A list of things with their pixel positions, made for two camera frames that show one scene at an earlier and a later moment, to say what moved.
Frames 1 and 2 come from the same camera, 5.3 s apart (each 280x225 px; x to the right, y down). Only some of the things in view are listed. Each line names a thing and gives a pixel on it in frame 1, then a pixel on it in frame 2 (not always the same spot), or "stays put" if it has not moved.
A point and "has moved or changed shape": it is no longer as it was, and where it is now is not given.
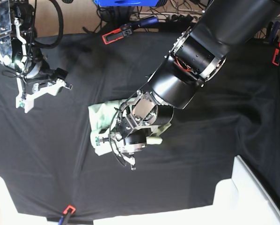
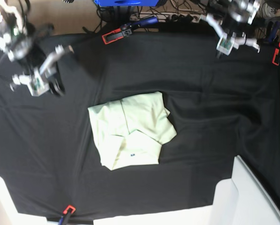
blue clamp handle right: (274, 31) stays put
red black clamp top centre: (126, 30) stays put
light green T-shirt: (103, 116) has moved or changed shape
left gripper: (132, 134) -> (228, 42)
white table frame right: (241, 200) stays put
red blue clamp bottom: (69, 210) stays put
